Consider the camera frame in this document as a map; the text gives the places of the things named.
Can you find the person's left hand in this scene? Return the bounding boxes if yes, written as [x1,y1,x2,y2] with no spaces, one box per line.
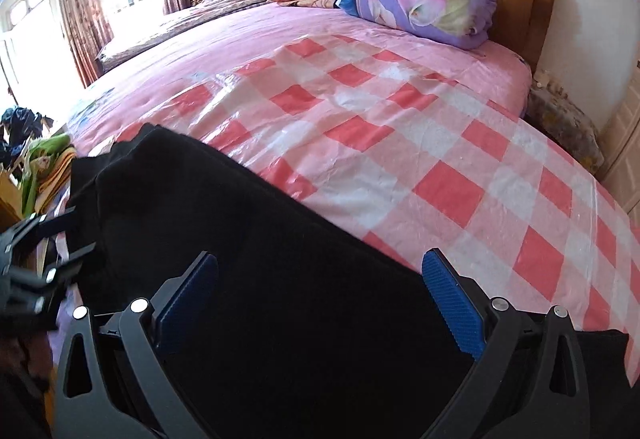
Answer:
[1,332,54,397]

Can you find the light wooden wardrobe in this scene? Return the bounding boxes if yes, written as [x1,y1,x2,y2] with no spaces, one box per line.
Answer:
[597,62,640,218]

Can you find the black sweatpants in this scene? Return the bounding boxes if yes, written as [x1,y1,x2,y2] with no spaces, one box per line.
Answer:
[66,125,639,438]

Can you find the floral covered nightstand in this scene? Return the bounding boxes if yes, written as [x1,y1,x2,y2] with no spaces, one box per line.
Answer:
[524,69,604,175]

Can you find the pile of colourful clothes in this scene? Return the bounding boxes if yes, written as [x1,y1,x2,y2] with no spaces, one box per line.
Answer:
[1,107,77,217]

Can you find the purple floral folded quilt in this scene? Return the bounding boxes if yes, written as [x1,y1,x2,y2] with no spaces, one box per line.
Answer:
[336,0,497,50]

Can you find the pink checkered bed sheet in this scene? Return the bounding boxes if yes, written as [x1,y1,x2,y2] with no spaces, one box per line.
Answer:
[65,5,639,379]

